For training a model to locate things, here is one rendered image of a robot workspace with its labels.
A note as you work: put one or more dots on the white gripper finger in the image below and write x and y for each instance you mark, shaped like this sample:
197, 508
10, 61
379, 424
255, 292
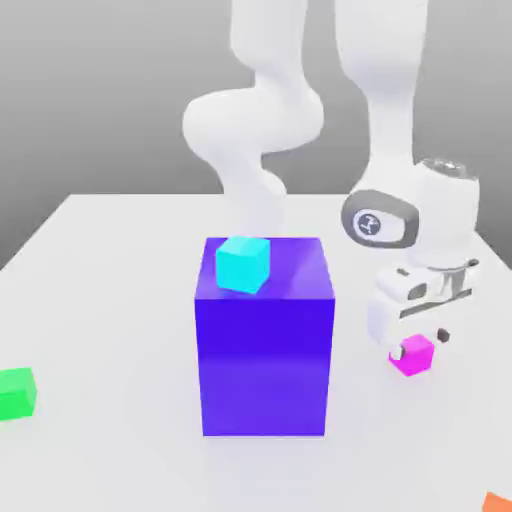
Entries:
443, 335
396, 352

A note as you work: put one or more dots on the small magenta cube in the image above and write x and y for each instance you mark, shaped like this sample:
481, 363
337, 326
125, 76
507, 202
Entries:
418, 356

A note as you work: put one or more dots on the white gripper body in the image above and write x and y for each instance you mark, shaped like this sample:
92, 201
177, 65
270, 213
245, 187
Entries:
384, 324

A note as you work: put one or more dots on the small cyan cube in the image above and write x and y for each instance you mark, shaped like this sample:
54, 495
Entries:
242, 264

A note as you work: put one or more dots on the small orange cube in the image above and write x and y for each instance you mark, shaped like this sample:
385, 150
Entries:
500, 504

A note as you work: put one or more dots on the small green cube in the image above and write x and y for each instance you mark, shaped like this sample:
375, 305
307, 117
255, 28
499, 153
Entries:
16, 394

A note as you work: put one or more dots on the large blue box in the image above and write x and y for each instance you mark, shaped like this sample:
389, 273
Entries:
264, 368

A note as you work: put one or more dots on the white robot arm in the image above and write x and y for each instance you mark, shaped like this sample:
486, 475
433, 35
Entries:
384, 120

